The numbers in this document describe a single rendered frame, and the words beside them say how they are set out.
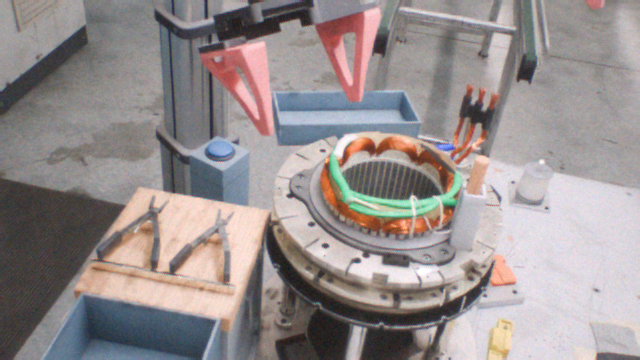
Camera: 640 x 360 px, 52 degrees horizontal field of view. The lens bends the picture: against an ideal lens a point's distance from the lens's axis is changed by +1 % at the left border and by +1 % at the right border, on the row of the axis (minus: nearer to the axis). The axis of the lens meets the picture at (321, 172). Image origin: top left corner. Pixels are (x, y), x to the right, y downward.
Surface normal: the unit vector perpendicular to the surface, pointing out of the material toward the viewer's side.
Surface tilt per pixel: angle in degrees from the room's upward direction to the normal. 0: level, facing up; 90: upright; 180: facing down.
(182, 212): 0
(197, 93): 90
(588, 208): 0
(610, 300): 0
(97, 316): 90
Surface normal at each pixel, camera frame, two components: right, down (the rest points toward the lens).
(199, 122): 0.65, 0.51
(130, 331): -0.16, 0.58
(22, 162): 0.09, -0.79
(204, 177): -0.54, 0.47
